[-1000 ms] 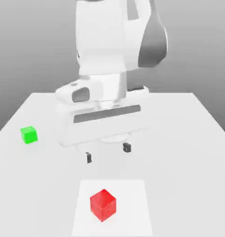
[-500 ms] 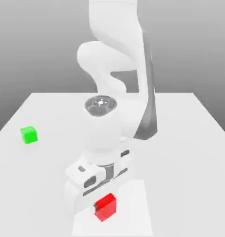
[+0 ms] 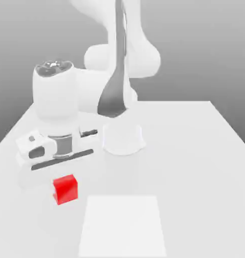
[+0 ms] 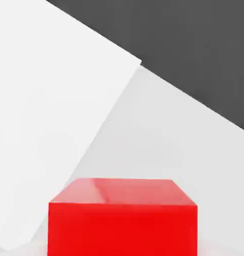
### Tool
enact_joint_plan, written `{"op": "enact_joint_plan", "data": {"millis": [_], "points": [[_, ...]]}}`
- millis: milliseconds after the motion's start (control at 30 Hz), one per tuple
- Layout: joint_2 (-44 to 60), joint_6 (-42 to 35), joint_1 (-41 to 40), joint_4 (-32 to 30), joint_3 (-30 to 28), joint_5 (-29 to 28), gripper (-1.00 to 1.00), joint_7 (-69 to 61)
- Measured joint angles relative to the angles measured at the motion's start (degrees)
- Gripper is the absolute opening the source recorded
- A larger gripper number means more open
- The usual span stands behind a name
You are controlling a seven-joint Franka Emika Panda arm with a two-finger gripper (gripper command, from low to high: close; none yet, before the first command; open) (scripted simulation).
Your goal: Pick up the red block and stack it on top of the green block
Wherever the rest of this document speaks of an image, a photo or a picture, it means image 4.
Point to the small red cube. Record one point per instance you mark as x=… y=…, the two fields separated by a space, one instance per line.
x=122 y=226

